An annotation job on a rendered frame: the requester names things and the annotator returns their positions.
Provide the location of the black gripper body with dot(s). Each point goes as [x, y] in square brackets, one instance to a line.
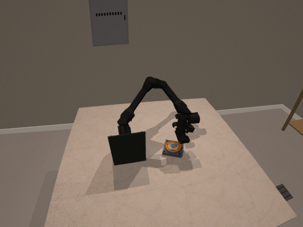
[181, 130]

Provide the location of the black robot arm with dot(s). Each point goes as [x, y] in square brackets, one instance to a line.
[184, 115]

